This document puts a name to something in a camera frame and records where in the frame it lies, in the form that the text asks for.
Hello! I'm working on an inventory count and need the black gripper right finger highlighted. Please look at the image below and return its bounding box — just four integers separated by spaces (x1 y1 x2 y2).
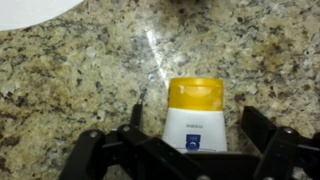
241 105 320 180

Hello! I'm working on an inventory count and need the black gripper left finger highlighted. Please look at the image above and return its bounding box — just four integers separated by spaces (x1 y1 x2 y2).
59 103 211 180

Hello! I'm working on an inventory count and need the white tube with yellow cap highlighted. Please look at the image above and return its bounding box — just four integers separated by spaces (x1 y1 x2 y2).
161 77 229 154

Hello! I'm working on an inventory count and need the white oval sink basin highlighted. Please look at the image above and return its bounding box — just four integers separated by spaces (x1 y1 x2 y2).
0 0 86 33

